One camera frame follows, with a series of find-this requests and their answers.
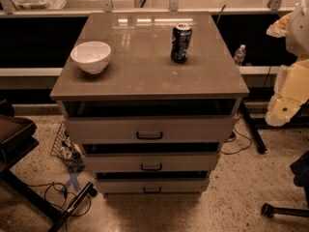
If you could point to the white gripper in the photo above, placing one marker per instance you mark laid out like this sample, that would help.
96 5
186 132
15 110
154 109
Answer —
299 33

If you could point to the grey drawer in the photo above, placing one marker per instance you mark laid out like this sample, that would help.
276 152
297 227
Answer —
148 186
122 130
151 162

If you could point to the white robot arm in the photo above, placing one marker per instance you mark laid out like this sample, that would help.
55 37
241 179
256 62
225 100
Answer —
295 28

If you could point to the grey drawer cabinet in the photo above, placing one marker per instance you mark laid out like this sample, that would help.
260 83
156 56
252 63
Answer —
142 80

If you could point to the clear plastic water bottle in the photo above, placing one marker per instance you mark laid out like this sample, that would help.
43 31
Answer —
240 55

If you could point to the black table leg right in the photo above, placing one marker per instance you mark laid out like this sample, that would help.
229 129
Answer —
261 147

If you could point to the blue soda can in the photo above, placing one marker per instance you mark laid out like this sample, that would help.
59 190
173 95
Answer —
181 36

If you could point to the white ceramic bowl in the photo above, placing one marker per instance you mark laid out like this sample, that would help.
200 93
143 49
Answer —
91 57

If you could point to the black stand leg left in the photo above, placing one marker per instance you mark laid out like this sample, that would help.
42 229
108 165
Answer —
88 190

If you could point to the blue tape cross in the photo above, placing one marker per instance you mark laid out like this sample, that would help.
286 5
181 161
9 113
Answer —
73 180

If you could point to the dark chair left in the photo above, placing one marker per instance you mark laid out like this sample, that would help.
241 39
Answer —
16 141

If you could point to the wire basket with items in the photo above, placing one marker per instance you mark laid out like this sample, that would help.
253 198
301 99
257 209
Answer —
66 151

